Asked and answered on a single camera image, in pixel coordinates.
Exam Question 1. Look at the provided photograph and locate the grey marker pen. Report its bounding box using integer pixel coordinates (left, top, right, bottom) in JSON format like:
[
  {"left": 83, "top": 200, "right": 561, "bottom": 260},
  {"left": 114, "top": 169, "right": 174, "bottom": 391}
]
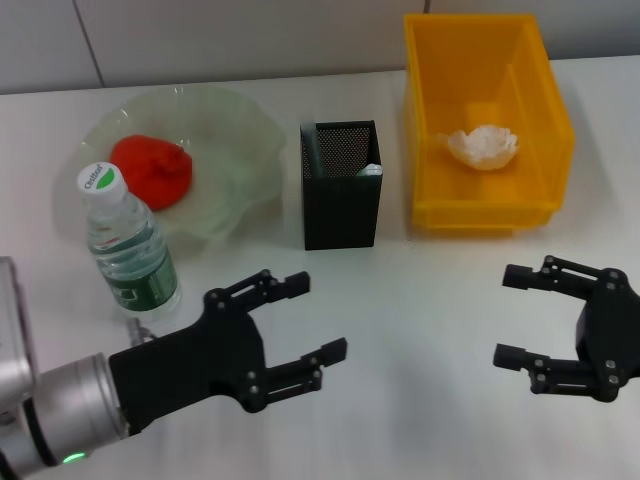
[{"left": 301, "top": 122, "right": 327, "bottom": 181}]

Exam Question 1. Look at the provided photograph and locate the left gripper cable with connector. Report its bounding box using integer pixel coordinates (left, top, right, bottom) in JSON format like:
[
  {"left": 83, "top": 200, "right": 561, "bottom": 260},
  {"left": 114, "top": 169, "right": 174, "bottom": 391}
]
[{"left": 124, "top": 317, "right": 162, "bottom": 347}]

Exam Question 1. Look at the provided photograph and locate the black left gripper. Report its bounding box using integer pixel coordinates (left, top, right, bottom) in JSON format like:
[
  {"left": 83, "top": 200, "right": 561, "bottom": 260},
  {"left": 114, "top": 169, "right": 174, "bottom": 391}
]
[{"left": 108, "top": 268, "right": 349, "bottom": 436}]

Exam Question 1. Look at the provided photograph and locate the yellow plastic bin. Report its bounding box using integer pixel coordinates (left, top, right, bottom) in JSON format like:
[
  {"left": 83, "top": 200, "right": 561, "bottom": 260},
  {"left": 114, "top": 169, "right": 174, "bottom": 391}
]
[{"left": 403, "top": 12, "right": 575, "bottom": 231}]

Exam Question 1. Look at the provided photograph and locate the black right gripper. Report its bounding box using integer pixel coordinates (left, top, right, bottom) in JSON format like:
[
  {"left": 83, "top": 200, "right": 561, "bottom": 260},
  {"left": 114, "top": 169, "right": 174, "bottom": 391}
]
[{"left": 492, "top": 254, "right": 640, "bottom": 405}]

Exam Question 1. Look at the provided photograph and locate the clear green-label water bottle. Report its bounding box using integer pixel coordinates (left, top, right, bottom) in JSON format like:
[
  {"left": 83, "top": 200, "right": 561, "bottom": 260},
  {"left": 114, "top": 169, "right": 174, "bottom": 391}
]
[{"left": 77, "top": 162, "right": 181, "bottom": 321}]

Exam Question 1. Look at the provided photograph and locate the translucent green wavy fruit plate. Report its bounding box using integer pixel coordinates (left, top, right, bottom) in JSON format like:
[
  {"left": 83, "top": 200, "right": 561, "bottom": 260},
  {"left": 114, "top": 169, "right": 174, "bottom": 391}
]
[{"left": 52, "top": 84, "right": 287, "bottom": 251}]

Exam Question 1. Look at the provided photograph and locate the black mesh pen holder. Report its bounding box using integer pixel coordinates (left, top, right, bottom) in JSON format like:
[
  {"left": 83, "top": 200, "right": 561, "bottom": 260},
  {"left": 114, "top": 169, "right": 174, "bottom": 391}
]
[{"left": 299, "top": 119, "right": 384, "bottom": 251}]

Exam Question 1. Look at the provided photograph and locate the white paper ball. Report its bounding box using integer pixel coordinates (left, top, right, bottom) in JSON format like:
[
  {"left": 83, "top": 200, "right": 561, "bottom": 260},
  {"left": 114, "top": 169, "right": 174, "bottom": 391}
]
[{"left": 432, "top": 124, "right": 521, "bottom": 171}]

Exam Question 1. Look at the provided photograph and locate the red-orange toy orange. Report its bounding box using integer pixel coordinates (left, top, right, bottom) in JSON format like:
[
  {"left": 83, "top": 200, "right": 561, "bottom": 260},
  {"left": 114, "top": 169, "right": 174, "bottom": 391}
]
[{"left": 109, "top": 133, "right": 194, "bottom": 211}]

